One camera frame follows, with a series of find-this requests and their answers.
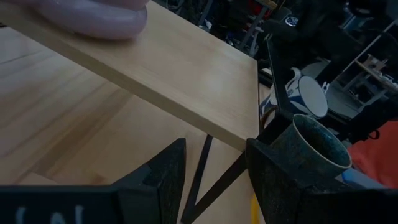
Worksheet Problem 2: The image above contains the orange red object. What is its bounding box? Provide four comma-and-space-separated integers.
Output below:
347, 120, 398, 190

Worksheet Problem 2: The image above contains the wooden shelf black frame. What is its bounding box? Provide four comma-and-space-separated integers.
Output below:
0, 0, 295, 224

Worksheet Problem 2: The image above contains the yellow faceted mug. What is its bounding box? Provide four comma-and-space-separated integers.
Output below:
251, 192, 261, 224

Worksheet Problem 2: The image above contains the white mug blue pattern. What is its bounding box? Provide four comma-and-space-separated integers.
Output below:
260, 67, 329, 121

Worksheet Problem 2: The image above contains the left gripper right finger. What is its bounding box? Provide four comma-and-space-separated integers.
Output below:
246, 138, 304, 224

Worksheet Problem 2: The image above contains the light blue object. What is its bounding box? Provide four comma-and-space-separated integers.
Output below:
341, 167, 386, 190

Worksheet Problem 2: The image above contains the lilac ribbed mug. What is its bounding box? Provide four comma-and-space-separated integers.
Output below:
6, 0, 149, 40

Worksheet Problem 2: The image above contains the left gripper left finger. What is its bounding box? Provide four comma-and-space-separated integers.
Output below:
116, 138, 187, 224

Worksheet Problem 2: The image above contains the teal brown glazed mug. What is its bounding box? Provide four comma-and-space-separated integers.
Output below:
260, 105, 353, 189

